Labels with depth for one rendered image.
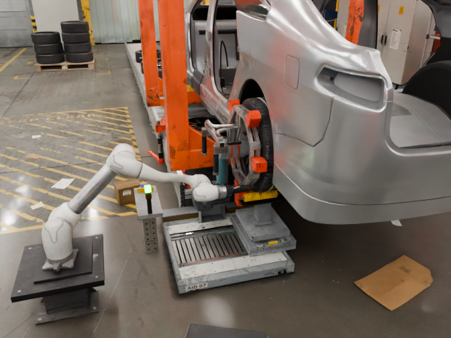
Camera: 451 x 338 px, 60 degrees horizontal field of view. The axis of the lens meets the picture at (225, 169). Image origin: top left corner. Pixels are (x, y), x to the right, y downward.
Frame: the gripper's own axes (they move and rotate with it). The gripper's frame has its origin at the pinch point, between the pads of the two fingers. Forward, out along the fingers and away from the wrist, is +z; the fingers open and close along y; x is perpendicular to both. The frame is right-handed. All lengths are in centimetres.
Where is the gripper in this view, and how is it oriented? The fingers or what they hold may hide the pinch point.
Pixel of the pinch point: (254, 187)
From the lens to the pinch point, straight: 264.1
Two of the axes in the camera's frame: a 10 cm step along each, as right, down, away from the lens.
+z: 9.6, -1.1, 2.5
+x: -1.9, -9.3, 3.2
